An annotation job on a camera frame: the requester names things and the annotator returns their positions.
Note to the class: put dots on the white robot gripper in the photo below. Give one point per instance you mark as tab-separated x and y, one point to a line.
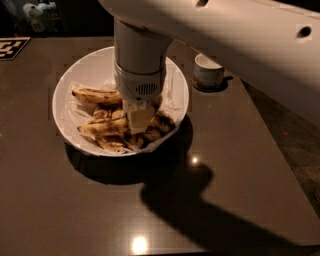
137	85

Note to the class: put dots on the spotted ripe banana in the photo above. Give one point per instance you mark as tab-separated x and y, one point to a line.
93	96
104	127

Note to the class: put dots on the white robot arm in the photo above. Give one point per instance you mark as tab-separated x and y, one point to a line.
272	46

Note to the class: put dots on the right spotted banana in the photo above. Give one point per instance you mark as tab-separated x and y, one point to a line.
160	126

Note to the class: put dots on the middle small spotted banana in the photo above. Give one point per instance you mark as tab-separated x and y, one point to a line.
134	141

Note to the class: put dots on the lower left spotted banana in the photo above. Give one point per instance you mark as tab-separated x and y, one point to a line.
114	143

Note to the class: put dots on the large white bowl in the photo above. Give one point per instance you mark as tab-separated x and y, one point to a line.
99	62

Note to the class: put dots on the white paper liner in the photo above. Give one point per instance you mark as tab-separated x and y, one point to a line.
72	113

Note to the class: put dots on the white ceramic mug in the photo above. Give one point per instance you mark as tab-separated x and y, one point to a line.
207	74

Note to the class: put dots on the white plastic jugs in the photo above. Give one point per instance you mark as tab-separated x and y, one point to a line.
39	16

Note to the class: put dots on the black white fiducial marker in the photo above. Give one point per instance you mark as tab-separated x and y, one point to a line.
10	47

